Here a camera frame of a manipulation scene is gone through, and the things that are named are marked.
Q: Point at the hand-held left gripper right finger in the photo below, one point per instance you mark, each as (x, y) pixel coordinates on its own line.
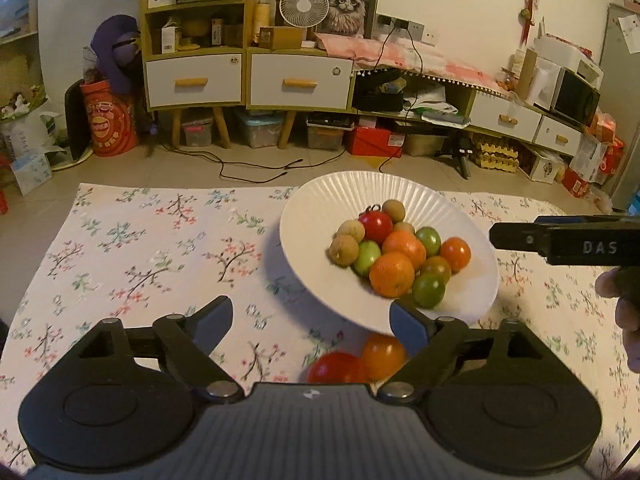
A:
(407, 327)

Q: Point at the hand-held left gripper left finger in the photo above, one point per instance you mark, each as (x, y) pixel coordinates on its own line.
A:
(215, 325)

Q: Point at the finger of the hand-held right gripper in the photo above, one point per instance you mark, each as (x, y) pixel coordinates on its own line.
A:
(565, 220)
(517, 237)

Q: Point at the orange tomato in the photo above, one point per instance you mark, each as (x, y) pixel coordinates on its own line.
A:
(456, 254)
(381, 357)

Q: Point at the green tomato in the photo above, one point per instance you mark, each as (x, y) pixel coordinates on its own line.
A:
(429, 241)
(366, 257)
(428, 291)

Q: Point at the large orange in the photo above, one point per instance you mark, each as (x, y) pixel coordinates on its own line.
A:
(392, 274)

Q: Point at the brown-green tomato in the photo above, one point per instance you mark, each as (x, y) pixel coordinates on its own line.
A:
(437, 267)

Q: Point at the small orange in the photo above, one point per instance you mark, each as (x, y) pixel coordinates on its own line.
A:
(404, 247)

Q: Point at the large red tomato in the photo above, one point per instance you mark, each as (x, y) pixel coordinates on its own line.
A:
(332, 369)

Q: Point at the small red tomato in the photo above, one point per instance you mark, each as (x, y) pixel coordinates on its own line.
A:
(375, 226)

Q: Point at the white ribbed plate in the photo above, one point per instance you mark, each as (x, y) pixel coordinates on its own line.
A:
(310, 230)

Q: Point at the person's right hand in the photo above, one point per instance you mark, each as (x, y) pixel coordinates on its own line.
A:
(630, 320)

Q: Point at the small red cardboard box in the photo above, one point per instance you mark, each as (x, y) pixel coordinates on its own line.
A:
(575, 182)

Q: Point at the white printed cardboard box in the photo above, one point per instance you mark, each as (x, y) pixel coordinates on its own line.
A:
(545, 167)

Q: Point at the stack of egg cartons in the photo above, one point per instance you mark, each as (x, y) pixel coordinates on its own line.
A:
(497, 156)

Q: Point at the small white drawer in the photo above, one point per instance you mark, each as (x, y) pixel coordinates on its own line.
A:
(547, 132)
(484, 107)

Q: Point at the floral tablecloth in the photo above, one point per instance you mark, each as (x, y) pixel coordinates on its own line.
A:
(150, 260)

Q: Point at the black tripod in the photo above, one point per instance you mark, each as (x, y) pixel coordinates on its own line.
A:
(460, 152)

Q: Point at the black and white microwave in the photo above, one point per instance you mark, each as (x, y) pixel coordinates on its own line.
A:
(575, 99)

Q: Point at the grey refrigerator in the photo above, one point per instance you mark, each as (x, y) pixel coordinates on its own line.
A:
(622, 105)

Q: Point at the beige box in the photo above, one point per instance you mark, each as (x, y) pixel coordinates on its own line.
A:
(425, 144)

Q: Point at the low yellow wooden cabinet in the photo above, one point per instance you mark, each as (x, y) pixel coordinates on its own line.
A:
(467, 110)

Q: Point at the large red cardboard box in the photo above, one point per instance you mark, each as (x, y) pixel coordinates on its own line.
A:
(372, 141)

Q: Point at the clear storage box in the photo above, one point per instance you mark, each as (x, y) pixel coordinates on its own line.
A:
(197, 132)
(327, 135)

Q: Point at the teal-lid storage box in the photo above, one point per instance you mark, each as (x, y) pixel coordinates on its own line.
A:
(260, 130)

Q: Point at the pink patterned cloth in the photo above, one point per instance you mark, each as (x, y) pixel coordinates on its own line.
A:
(400, 55)

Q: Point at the red hanging ornament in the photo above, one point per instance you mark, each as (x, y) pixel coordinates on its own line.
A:
(530, 0)

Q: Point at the red printed bag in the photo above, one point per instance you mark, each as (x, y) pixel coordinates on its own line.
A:
(107, 120)

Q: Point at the blue tissue box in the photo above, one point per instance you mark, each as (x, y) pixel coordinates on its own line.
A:
(30, 172)

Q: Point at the yellow wooden shelf cabinet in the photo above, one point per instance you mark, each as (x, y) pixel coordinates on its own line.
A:
(246, 80)

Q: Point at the black flat panel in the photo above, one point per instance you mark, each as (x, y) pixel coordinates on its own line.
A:
(74, 120)

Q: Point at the white plastic bag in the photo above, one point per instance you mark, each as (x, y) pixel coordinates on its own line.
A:
(30, 130)

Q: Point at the framed cat picture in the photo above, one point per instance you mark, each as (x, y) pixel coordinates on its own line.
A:
(347, 5)

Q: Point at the white carton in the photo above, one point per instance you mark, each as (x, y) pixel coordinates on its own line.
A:
(168, 37)

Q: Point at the brown cardboard box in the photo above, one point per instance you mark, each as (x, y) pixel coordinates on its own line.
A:
(280, 37)

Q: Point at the yellow bowl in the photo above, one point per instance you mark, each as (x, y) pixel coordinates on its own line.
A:
(195, 29)

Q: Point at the purple plush toy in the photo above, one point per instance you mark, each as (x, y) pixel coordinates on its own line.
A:
(117, 35)

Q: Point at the yellow bottle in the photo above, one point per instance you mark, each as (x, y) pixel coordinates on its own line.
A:
(263, 19)

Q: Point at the small white desk fan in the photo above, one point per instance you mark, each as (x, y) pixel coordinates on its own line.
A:
(303, 6)

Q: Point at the wooden bookshelf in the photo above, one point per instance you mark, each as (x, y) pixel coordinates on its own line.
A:
(15, 65)

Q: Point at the white wall socket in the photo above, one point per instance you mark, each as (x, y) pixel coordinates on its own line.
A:
(416, 28)
(392, 23)

